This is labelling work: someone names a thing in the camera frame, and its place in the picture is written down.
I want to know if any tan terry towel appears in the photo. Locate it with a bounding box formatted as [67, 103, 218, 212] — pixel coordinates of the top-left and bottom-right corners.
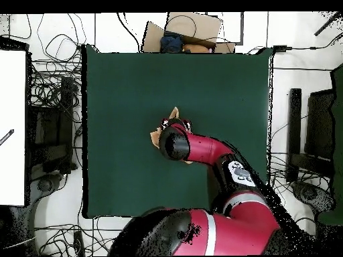
[149, 106, 194, 165]

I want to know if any dark green table cloth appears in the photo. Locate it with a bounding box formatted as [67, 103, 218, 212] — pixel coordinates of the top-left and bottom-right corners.
[80, 44, 275, 220]

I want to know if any dark blue garment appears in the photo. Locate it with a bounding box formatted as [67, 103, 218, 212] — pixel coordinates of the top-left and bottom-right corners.
[159, 31, 185, 54]

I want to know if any orange garment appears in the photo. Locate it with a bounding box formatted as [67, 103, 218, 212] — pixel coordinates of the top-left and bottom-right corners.
[182, 43, 213, 54]

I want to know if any brown cardboard box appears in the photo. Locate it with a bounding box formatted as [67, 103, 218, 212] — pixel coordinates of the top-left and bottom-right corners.
[141, 11, 236, 54]

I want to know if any black upright bar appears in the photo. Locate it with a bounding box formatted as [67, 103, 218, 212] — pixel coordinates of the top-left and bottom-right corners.
[285, 88, 303, 185]

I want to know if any black stand base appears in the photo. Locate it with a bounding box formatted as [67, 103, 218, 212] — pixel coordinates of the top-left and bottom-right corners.
[30, 173, 68, 202]
[290, 180, 336, 215]

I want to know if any black power adapter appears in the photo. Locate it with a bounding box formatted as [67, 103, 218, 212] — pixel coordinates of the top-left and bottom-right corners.
[272, 44, 293, 54]

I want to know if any black power strip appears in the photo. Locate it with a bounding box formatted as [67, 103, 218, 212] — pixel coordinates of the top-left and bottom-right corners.
[72, 230, 86, 257]

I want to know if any white board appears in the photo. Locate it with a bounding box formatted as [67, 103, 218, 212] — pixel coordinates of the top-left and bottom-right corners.
[0, 49, 27, 207]

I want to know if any black marker pen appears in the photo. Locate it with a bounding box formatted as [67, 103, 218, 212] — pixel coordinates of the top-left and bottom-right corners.
[0, 128, 15, 147]

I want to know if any black rod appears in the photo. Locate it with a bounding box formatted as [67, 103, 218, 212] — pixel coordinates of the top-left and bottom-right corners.
[314, 11, 343, 37]

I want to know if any black cable loop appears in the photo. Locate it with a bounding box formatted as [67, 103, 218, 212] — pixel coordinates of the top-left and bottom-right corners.
[164, 14, 198, 37]
[36, 13, 88, 65]

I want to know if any black cable tangle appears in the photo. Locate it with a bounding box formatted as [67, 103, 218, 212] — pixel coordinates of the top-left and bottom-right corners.
[267, 149, 334, 242]
[27, 52, 83, 124]
[33, 216, 117, 257]

